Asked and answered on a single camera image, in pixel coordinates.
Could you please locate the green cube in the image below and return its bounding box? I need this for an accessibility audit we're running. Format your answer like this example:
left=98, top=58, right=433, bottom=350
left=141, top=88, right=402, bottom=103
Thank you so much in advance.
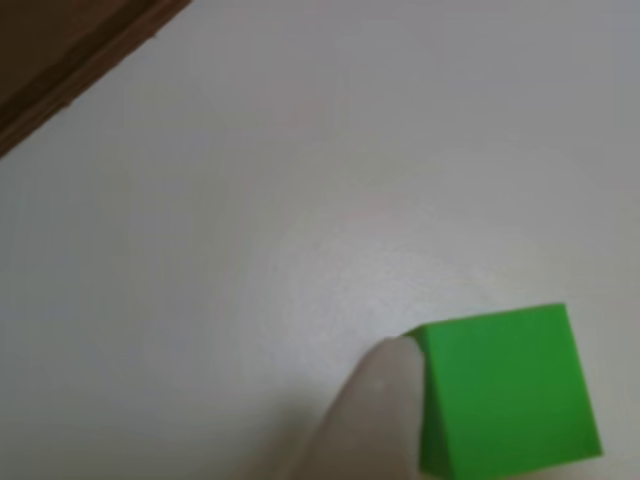
left=403, top=302, right=604, bottom=476

